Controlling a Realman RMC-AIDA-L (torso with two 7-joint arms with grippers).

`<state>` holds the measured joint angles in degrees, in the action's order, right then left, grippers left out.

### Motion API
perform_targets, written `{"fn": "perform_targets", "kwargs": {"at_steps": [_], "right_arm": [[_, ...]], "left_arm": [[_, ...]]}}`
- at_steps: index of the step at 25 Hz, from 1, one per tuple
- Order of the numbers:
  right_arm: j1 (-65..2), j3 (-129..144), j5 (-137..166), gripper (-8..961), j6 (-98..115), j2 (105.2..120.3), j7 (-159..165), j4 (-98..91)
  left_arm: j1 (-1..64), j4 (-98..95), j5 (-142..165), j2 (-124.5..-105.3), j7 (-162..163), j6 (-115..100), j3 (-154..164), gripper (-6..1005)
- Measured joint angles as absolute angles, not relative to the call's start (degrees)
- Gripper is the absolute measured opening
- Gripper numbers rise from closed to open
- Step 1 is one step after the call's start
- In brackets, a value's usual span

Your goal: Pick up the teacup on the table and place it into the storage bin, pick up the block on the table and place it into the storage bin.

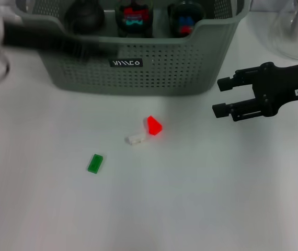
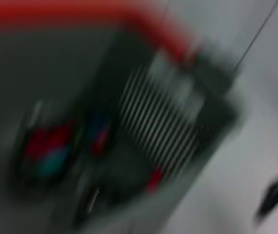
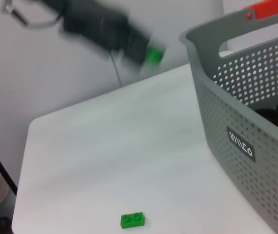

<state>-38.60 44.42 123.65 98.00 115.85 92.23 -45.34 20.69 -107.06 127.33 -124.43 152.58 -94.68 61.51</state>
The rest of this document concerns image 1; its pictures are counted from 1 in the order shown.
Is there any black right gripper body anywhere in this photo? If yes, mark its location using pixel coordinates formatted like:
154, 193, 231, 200
251, 61, 298, 118

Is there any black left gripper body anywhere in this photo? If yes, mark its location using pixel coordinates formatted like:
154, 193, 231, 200
3, 17, 87, 60

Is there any teal square plate brick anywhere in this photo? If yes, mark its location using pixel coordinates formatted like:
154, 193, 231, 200
123, 19, 144, 27

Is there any dark red long brick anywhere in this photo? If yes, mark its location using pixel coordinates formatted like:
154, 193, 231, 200
123, 7, 150, 20

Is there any blue square plate brick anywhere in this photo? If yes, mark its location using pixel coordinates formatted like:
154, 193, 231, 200
179, 16, 194, 27

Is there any green brick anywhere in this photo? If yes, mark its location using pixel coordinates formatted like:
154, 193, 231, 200
87, 153, 105, 174

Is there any grey-green plastic storage bin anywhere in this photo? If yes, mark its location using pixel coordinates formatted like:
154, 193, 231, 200
13, 0, 251, 97

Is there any black teapot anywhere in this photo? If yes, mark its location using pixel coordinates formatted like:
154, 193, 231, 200
64, 0, 106, 36

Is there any red wedge brick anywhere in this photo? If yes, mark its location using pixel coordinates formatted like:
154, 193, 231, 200
146, 116, 164, 136

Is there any small white brick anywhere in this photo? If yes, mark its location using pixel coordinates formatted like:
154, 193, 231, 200
124, 132, 147, 146

